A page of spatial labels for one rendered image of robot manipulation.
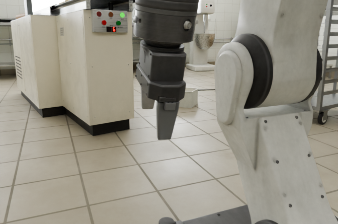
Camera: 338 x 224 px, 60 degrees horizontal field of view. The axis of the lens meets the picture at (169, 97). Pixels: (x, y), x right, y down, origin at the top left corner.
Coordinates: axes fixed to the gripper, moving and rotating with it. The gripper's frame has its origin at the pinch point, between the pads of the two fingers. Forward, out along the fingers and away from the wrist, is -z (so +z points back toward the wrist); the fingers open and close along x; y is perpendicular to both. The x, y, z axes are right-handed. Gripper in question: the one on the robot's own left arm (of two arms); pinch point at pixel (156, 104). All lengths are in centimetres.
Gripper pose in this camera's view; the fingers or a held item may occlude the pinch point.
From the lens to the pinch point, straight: 46.9
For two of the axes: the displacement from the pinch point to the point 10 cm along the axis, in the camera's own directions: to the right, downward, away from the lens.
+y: -9.5, 0.1, -3.1
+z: 1.1, -9.2, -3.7
